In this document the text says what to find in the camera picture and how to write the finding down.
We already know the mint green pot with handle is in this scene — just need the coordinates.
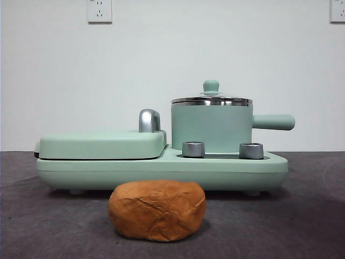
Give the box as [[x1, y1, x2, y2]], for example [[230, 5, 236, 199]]
[[171, 101, 296, 152]]

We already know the glass pot lid green knob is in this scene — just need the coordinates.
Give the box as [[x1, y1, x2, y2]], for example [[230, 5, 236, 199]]
[[171, 79, 254, 105]]

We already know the white wall socket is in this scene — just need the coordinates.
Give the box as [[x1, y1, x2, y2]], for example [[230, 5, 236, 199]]
[[87, 0, 113, 24], [330, 0, 345, 23]]

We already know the chrome griddle cover handle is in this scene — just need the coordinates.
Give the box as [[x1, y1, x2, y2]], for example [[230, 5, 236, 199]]
[[139, 108, 162, 133]]

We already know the silver control knob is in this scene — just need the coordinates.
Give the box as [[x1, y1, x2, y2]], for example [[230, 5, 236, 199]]
[[182, 141, 205, 158], [239, 142, 264, 159]]

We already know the brown potato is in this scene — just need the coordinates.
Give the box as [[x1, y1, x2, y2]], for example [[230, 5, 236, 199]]
[[107, 180, 207, 242]]

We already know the mint green breakfast maker base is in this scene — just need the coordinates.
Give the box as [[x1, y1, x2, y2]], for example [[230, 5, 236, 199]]
[[37, 142, 289, 195]]

